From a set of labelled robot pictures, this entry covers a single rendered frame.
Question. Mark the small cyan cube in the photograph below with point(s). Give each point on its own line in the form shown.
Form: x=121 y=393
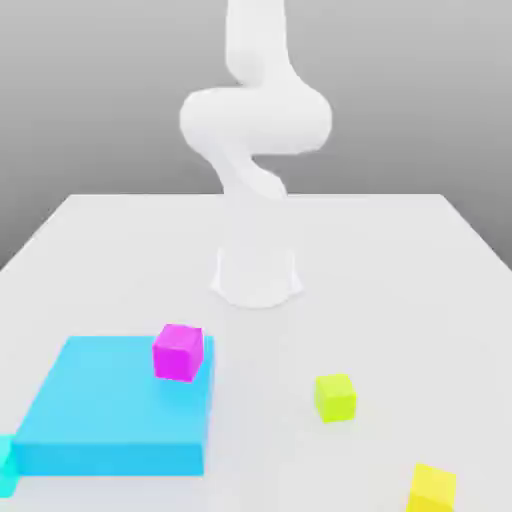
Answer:
x=4 y=464

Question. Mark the small yellow cube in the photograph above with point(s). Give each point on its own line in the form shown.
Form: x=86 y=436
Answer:
x=432 y=490

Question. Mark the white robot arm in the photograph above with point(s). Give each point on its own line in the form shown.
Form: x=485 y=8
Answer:
x=256 y=120

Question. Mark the small magenta cube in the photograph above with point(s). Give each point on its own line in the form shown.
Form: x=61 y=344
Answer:
x=178 y=354

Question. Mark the small lime cube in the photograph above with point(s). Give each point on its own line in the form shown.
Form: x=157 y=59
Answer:
x=335 y=398

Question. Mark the large blue box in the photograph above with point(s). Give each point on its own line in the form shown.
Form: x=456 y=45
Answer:
x=108 y=408

